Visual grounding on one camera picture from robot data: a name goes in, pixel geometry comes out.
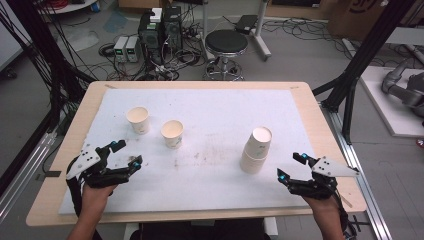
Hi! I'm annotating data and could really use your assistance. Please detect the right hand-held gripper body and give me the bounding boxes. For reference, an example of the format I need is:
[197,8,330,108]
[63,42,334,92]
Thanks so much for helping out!
[286,155,361,201]

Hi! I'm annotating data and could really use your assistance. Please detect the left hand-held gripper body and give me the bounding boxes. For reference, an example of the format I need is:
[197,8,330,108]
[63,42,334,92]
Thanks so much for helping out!
[65,143,133,190]

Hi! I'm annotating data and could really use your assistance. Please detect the white paper cup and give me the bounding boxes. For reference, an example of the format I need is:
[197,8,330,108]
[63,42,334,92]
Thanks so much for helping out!
[160,119,185,150]
[125,106,151,136]

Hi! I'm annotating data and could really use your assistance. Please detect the stack of paper cups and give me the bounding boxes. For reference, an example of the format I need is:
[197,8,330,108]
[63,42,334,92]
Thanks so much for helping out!
[239,125,273,175]

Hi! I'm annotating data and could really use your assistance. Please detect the person's right hand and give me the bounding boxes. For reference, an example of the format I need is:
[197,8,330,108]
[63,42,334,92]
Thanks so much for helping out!
[301,194,340,218]

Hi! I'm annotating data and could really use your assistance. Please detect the person's left hand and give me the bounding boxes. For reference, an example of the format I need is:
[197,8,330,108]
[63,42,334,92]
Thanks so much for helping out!
[81,183,118,215]

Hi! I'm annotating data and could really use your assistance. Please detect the wooden table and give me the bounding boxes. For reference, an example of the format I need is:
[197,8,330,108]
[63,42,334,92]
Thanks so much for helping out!
[25,80,368,228]

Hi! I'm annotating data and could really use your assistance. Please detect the black tape piece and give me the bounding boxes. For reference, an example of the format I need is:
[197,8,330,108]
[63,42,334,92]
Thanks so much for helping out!
[35,170,63,182]

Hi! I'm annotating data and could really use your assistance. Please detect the white base board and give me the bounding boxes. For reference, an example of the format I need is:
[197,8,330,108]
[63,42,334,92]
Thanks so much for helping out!
[359,65,424,139]

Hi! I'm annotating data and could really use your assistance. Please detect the person's dark clothing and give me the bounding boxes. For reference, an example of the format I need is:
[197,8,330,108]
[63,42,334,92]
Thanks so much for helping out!
[129,218,272,240]

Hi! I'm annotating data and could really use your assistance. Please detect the white foam mat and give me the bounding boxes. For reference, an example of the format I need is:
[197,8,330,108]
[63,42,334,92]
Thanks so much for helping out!
[58,88,316,215]

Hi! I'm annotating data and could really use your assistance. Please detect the grey power supply unit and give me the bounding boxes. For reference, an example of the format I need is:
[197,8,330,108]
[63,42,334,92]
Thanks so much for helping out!
[113,35,129,63]
[125,35,143,63]

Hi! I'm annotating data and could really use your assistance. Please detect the black computer tower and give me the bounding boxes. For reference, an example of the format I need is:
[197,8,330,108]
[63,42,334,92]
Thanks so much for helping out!
[138,11,165,66]
[163,5,184,51]

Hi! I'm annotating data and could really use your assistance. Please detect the small white box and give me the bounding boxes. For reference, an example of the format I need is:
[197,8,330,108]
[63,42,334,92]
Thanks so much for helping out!
[149,7,164,24]

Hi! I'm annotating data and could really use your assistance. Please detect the white panel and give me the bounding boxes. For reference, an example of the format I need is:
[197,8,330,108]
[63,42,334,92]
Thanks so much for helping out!
[0,0,33,73]

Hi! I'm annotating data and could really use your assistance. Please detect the black round stool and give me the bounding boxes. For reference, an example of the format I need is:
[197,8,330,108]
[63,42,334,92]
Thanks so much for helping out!
[203,29,250,82]

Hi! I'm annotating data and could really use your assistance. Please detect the white round tabletop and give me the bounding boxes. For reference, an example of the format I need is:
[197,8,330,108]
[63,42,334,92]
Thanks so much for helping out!
[38,0,99,15]

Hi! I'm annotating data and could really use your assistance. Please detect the black flat device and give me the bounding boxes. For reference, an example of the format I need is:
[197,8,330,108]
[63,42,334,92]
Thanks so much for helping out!
[234,14,259,35]

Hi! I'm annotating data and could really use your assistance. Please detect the cardboard box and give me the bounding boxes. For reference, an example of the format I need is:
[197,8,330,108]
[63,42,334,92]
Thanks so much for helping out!
[328,0,424,41]

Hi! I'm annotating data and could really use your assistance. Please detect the grey tabletop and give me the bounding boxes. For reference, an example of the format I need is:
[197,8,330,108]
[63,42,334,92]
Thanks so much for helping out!
[385,26,424,46]

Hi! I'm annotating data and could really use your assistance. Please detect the right hand-held gripper cable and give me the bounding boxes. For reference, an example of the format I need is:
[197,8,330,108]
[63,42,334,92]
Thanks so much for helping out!
[333,191,358,240]

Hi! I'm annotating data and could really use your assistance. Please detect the aluminium rail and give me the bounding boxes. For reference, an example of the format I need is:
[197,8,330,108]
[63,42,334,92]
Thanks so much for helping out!
[319,103,394,240]
[0,131,58,223]

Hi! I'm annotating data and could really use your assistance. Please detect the tangle of black cables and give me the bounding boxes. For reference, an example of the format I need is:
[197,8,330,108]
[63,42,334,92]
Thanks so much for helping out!
[98,41,208,82]
[263,18,348,56]

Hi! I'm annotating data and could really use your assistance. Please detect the black metal frame with cables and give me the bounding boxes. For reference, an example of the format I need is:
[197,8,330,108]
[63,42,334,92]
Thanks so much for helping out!
[0,0,98,198]

